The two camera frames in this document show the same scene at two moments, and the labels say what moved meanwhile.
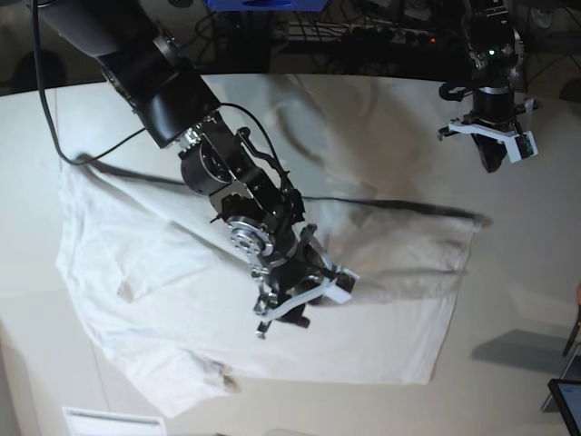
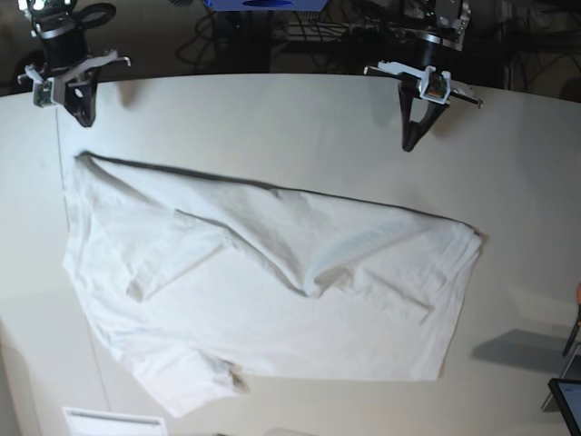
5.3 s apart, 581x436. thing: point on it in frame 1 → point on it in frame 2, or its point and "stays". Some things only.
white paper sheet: [80, 421] stays
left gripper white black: [308, 277] → [52, 88]
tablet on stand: [566, 396] stays
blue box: [265, 4] stays
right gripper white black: [493, 138] → [432, 84]
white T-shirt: [175, 310] stays
